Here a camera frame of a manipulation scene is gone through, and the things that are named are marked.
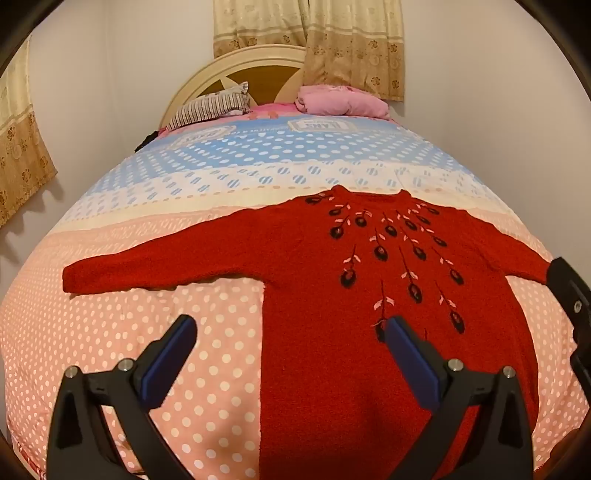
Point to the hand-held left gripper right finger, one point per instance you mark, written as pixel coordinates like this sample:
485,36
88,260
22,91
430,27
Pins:
411,362

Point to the red knitted sweater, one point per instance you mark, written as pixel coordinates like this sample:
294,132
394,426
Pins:
323,277

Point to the striped pillow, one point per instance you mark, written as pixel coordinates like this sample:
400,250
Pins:
203,108

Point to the beige floral side curtain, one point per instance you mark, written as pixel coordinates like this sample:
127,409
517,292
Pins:
21,161

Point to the pale beige curtain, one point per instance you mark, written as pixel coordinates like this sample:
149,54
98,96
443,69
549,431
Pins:
258,23

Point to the polka dot bedspread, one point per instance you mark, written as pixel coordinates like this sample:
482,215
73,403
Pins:
138,194

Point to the cream wooden headboard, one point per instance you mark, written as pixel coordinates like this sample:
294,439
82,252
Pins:
261,74

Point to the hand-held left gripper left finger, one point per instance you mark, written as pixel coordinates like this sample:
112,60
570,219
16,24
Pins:
170,362

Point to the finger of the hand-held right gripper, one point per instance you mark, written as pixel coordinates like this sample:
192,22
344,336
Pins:
570,290

